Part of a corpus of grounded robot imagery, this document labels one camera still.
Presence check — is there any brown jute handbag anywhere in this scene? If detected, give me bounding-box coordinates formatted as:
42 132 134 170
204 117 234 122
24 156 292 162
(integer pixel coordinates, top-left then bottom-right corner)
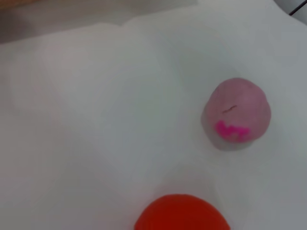
0 0 48 5

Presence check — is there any pink peach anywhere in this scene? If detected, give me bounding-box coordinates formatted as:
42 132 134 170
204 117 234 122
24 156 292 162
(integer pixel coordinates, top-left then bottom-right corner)
202 77 272 151

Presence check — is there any orange fruit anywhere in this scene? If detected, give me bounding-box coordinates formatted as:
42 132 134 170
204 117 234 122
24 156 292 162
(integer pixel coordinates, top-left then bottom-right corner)
133 193 231 230

